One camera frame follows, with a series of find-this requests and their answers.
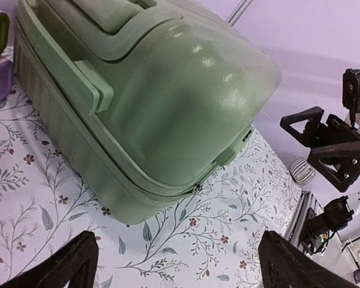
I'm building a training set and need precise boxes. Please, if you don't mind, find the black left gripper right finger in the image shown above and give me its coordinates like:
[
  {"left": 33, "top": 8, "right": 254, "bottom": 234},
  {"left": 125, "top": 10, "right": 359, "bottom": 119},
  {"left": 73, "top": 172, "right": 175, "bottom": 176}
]
[{"left": 258, "top": 231, "right": 356, "bottom": 288}]

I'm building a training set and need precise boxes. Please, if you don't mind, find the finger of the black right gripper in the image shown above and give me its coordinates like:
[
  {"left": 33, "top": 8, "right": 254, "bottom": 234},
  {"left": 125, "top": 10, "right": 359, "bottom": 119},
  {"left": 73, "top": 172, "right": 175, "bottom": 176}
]
[{"left": 280, "top": 106, "right": 324, "bottom": 148}]

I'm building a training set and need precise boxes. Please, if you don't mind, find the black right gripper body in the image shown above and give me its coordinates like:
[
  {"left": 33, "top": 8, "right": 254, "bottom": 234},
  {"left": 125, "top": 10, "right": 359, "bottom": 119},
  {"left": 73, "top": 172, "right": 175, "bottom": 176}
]
[{"left": 308, "top": 114, "right": 360, "bottom": 193}]

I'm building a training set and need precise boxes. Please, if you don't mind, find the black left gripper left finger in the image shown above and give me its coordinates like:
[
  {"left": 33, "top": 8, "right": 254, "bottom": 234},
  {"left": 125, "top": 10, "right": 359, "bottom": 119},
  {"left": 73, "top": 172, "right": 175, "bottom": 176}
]
[{"left": 0, "top": 230, "right": 99, "bottom": 288}]

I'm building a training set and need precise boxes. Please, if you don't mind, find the green hard-shell suitcase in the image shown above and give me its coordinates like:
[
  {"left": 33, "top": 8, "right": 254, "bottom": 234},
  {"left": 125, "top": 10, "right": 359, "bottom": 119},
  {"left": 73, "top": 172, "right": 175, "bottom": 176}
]
[{"left": 14, "top": 1, "right": 281, "bottom": 224}]

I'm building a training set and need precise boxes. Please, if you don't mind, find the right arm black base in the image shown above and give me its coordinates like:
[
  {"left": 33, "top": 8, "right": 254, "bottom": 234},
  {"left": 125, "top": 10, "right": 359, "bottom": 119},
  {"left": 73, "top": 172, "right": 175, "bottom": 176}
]
[{"left": 299, "top": 196, "right": 354, "bottom": 255}]

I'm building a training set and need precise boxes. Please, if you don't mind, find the white ribbed round object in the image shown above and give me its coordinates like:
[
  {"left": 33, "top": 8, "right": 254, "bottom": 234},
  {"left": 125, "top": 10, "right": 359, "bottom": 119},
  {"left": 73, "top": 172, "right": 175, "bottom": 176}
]
[{"left": 289, "top": 158, "right": 316, "bottom": 186}]

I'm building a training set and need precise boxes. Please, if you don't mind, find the floral white table mat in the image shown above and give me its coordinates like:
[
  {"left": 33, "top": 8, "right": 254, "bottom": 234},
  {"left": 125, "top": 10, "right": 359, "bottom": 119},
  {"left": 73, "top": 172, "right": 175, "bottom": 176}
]
[{"left": 0, "top": 48, "right": 302, "bottom": 288}]

